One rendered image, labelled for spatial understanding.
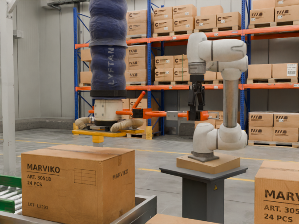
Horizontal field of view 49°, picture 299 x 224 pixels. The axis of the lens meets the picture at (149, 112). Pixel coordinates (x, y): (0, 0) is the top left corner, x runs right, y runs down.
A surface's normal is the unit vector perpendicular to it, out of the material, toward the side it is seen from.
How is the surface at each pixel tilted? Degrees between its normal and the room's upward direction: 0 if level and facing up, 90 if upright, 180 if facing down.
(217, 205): 90
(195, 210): 90
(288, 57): 90
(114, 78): 74
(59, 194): 90
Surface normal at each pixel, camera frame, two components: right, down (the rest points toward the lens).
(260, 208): -0.41, 0.04
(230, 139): -0.22, 0.44
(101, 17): -0.29, -0.16
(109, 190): 0.91, 0.02
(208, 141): -0.20, 0.11
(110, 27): 0.25, 0.05
